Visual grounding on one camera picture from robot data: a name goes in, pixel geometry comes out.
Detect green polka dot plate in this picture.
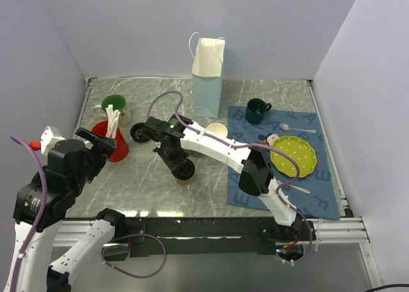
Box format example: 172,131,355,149
270,136,318,178

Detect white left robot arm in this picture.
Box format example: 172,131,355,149
4,127,127,291

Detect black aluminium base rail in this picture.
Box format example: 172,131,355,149
54,216,371,257

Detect brown pulp cup carrier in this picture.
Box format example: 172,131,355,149
185,150,205,158

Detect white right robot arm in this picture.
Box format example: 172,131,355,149
142,116,308,242

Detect light blue paper bag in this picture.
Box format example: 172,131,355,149
189,32,226,118

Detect stacked brown paper cups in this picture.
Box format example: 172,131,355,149
205,123,228,139

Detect blue letter print cloth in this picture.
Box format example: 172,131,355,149
228,106,340,220

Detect black coffee cup lid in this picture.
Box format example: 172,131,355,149
130,122,150,144
171,160,195,181

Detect dark green mug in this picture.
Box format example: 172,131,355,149
245,98,272,125

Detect white mug green inside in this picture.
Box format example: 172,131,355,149
93,95,132,127

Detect silver fork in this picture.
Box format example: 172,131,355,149
288,185,311,194

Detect red cup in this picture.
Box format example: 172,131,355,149
90,120,130,163

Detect silver spoon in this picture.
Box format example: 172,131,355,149
279,123,317,134

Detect white wrapped straws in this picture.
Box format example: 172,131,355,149
105,104,121,139

